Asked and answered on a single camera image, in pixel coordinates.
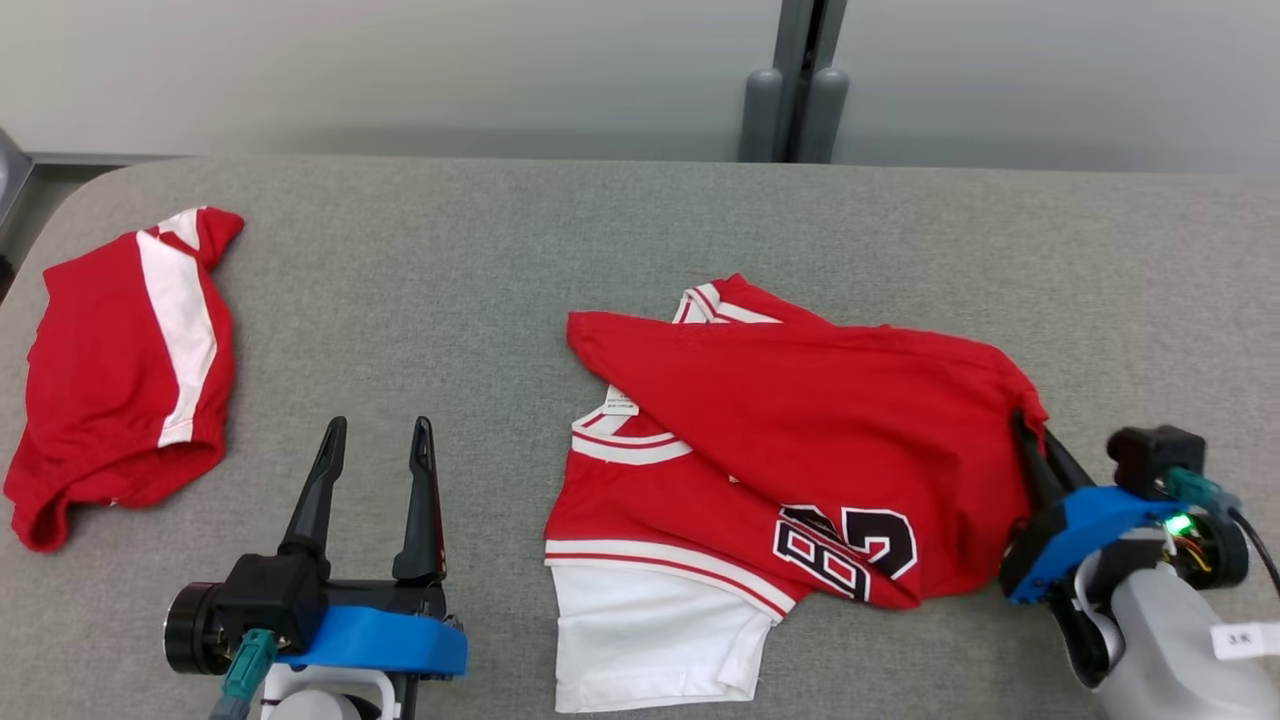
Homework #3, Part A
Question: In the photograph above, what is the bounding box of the red shorts white stripe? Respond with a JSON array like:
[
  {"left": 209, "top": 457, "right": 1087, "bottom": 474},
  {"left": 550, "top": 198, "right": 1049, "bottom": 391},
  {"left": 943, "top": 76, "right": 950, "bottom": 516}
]
[{"left": 3, "top": 206, "right": 246, "bottom": 553}]

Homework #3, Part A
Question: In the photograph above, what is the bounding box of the grey metal frame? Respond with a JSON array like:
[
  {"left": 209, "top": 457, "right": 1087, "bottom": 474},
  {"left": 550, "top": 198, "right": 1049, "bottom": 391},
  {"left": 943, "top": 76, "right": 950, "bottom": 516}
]
[{"left": 0, "top": 125, "right": 36, "bottom": 251}]

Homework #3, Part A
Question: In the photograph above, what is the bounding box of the red white basketball jersey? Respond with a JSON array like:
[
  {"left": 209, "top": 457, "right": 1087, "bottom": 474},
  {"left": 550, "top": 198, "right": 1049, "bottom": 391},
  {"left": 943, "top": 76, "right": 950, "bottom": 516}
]
[{"left": 543, "top": 273, "right": 1049, "bottom": 714}]

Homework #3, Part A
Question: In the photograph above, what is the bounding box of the black cable teal plug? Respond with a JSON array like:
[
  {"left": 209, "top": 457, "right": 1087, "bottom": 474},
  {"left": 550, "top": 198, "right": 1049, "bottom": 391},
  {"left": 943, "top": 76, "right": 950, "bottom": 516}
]
[
  {"left": 1165, "top": 468, "right": 1280, "bottom": 596},
  {"left": 208, "top": 628, "right": 280, "bottom": 720}
]

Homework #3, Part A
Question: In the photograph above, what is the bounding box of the grey rounded cylinder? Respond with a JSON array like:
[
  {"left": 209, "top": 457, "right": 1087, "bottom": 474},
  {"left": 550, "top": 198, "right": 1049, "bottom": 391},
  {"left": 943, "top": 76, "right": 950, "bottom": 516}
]
[
  {"left": 738, "top": 68, "right": 786, "bottom": 163},
  {"left": 797, "top": 67, "right": 850, "bottom": 165}
]

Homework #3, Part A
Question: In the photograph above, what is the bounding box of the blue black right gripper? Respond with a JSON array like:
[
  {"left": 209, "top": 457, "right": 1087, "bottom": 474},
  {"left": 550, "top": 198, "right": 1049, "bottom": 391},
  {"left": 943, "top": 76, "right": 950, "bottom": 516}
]
[{"left": 1000, "top": 408, "right": 1251, "bottom": 607}]

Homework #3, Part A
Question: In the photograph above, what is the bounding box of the grey vertical partition post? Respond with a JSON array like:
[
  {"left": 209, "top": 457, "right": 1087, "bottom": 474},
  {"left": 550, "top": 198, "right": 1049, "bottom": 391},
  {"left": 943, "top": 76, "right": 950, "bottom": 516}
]
[{"left": 775, "top": 0, "right": 849, "bottom": 163}]

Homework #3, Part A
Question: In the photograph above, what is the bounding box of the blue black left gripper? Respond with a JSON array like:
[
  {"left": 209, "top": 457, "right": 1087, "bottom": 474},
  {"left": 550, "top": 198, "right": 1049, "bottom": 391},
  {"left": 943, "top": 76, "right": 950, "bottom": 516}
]
[{"left": 163, "top": 416, "right": 470, "bottom": 684}]

